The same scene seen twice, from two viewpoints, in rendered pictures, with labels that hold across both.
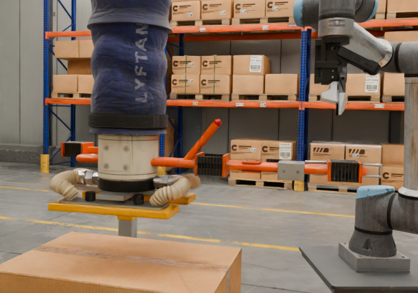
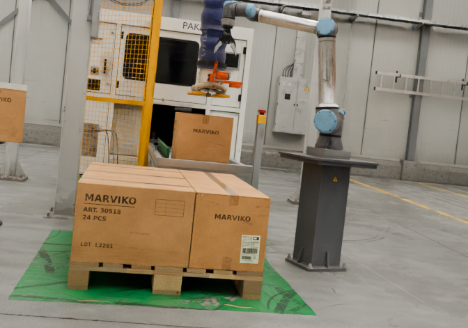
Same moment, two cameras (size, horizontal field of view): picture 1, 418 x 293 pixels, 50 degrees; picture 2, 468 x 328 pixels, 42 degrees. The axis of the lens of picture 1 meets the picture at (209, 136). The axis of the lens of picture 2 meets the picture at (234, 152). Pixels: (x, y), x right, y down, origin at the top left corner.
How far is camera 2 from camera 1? 430 cm
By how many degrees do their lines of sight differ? 67
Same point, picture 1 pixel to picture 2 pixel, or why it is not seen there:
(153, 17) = (208, 26)
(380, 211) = not seen: hidden behind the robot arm
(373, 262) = (311, 149)
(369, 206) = not seen: hidden behind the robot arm
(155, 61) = (208, 42)
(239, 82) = not seen: outside the picture
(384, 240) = (321, 138)
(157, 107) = (207, 58)
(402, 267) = (321, 154)
